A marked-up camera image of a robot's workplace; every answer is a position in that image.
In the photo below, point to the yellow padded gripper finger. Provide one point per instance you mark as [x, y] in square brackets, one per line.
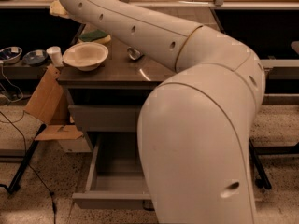
[56, 9]

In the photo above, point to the green yellow sponge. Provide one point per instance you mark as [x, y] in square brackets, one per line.
[95, 36]

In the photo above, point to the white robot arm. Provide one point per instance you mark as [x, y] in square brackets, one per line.
[193, 129]

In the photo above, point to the grey drawer cabinet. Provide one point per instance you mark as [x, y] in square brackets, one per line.
[119, 81]

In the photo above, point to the grey middle drawer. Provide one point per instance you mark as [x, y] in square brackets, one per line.
[105, 118]

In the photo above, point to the grey open bottom drawer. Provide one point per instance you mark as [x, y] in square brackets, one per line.
[115, 179]

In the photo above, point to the white paper cup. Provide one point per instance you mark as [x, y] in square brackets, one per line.
[55, 55]

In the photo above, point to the white blue bowl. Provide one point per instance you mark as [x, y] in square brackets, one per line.
[10, 55]

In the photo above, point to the silver blue soda can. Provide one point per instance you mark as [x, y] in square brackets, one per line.
[134, 54]

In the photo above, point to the brown cardboard box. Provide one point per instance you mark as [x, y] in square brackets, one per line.
[49, 105]

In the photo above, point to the black left stand leg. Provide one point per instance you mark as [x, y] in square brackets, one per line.
[23, 157]

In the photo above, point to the black stand leg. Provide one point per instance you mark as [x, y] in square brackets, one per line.
[23, 157]
[256, 152]

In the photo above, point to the black right stand leg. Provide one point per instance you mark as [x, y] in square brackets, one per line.
[256, 152]

